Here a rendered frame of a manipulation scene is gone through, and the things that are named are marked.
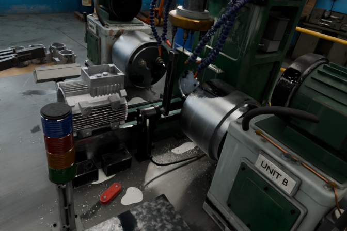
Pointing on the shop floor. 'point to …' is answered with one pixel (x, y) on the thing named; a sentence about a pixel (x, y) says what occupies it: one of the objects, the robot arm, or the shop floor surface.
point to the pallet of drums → (84, 0)
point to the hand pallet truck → (155, 9)
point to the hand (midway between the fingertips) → (31, 53)
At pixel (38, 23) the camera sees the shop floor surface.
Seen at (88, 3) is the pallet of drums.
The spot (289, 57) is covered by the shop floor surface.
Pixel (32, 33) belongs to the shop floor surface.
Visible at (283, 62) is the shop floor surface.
